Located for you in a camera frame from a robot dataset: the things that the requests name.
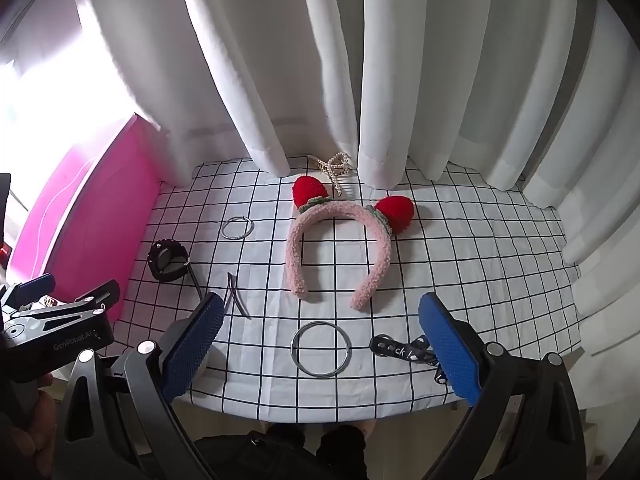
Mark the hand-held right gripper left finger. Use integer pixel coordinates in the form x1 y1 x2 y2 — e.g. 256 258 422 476
52 291 226 480

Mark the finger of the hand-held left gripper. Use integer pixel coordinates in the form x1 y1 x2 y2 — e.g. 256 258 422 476
0 272 55 313
2 281 121 342

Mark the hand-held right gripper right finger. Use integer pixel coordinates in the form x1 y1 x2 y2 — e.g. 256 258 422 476
419 291 588 480

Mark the pink storage box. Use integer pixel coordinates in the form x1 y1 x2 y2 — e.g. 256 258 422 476
10 112 163 326

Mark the small silver hoop ring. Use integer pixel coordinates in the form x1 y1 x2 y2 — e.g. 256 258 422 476
220 216 254 241

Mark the rhinestone hair claw clip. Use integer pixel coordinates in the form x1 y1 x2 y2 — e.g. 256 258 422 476
306 152 357 198

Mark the person's left hand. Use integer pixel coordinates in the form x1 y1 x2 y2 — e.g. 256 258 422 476
0 372 58 466

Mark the thin black hairpin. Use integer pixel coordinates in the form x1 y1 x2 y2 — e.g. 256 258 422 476
226 272 252 319

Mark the black printed ribbon choker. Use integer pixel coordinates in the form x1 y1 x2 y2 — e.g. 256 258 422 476
369 332 448 386

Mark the black checked white tablecloth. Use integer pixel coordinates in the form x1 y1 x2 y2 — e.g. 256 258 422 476
117 155 583 418

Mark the large silver bangle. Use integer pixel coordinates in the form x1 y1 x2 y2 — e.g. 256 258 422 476
290 321 352 376

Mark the pink fluffy strawberry headband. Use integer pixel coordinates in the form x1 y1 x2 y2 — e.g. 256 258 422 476
286 175 416 312

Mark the person's dark clothing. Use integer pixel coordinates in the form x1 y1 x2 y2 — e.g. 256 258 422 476
192 422 373 480

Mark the white curtain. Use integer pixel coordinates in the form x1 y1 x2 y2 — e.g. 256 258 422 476
70 0 640 411

